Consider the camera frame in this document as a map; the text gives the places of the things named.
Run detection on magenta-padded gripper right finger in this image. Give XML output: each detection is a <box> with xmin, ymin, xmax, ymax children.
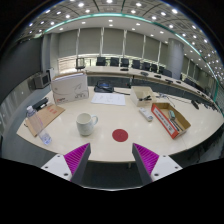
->
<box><xmin>131</xmin><ymin>142</ymin><xmax>183</xmax><ymax>186</ymax></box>

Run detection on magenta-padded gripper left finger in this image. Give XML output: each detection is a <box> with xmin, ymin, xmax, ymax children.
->
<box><xmin>40</xmin><ymin>142</ymin><xmax>92</xmax><ymax>185</ymax></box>

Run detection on flat round red coaster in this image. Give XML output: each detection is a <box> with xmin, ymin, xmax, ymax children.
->
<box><xmin>112</xmin><ymin>128</ymin><xmax>130</xmax><ymax>143</ymax></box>

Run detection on white ceramic mug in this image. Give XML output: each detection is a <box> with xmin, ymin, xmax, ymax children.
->
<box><xmin>75</xmin><ymin>112</ymin><xmax>99</xmax><ymax>137</ymax></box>

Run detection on open cardboard box red side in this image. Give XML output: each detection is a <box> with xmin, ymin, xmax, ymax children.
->
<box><xmin>150</xmin><ymin>101</ymin><xmax>192</xmax><ymax>140</ymax></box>

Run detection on white power strip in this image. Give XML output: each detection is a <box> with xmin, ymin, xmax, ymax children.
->
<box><xmin>138</xmin><ymin>106</ymin><xmax>155</xmax><ymax>123</ymax></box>

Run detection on grey board eraser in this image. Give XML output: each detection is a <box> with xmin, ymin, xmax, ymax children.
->
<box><xmin>168</xmin><ymin>109</ymin><xmax>177</xmax><ymax>121</ymax></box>

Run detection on brown paper envelope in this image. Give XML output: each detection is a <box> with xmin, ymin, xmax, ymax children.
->
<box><xmin>24</xmin><ymin>103</ymin><xmax>66</xmax><ymax>138</ymax></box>

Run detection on small white open box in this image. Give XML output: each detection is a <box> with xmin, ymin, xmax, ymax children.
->
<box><xmin>129</xmin><ymin>85</ymin><xmax>157</xmax><ymax>108</ymax></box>

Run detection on black desk device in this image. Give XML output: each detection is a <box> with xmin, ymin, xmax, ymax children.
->
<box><xmin>31</xmin><ymin>96</ymin><xmax>50</xmax><ymax>111</ymax></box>

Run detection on white printed paper sheet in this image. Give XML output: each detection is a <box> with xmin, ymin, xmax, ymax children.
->
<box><xmin>90</xmin><ymin>92</ymin><xmax>127</xmax><ymax>107</ymax></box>

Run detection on large white carton box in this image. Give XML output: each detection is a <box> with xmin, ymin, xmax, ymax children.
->
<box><xmin>50</xmin><ymin>71</ymin><xmax>90</xmax><ymax>105</ymax></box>

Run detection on small grey monitor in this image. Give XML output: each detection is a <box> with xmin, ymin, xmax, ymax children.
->
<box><xmin>32</xmin><ymin>72</ymin><xmax>52</xmax><ymax>90</ymax></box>

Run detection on long curved conference desk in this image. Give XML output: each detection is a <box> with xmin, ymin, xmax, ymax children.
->
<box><xmin>83</xmin><ymin>65</ymin><xmax>215</xmax><ymax>105</ymax></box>

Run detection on row of black office chairs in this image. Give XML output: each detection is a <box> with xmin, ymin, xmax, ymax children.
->
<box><xmin>75</xmin><ymin>56</ymin><xmax>204</xmax><ymax>88</ymax></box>

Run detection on round ceiling lights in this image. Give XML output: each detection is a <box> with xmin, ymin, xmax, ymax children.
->
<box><xmin>24</xmin><ymin>0</ymin><xmax>224</xmax><ymax>81</ymax></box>

